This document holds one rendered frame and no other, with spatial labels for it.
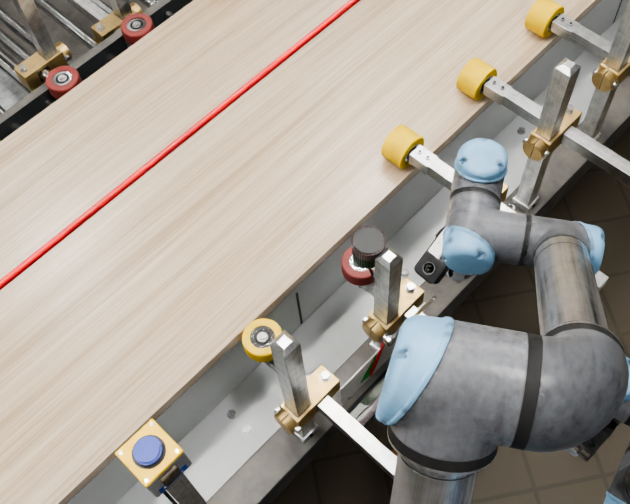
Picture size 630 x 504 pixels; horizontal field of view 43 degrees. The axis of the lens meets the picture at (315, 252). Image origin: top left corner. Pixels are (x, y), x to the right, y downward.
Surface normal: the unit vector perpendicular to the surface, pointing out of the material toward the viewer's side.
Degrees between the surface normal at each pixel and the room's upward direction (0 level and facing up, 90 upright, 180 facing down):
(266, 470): 0
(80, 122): 0
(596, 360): 34
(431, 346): 5
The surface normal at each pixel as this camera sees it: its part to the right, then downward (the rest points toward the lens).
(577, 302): -0.03, -0.91
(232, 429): -0.05, -0.49
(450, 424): -0.14, 0.40
